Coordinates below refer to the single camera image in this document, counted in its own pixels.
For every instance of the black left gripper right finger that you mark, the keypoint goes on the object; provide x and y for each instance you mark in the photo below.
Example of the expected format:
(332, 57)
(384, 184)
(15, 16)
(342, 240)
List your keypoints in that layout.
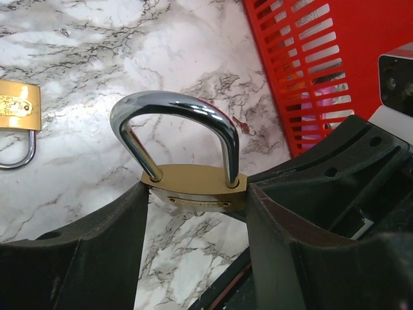
(298, 265)

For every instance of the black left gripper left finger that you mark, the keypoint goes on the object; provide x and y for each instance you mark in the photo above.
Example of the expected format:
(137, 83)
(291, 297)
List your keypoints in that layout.
(91, 263)

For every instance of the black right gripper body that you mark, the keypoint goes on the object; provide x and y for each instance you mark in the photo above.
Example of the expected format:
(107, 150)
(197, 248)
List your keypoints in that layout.
(356, 183)

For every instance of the large brass padlock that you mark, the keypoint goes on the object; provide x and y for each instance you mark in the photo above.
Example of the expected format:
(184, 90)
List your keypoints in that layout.
(188, 150)

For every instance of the small red key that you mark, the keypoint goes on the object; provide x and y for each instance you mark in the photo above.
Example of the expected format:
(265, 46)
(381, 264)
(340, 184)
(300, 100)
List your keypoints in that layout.
(244, 127)

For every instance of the red plastic basket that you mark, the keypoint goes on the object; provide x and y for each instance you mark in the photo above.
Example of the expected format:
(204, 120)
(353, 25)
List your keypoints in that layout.
(321, 59)

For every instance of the small brass padlock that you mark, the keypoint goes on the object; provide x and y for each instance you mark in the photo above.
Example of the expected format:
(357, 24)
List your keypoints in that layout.
(21, 110)

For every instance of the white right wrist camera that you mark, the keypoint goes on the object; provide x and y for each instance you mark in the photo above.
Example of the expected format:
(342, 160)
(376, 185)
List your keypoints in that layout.
(395, 92)

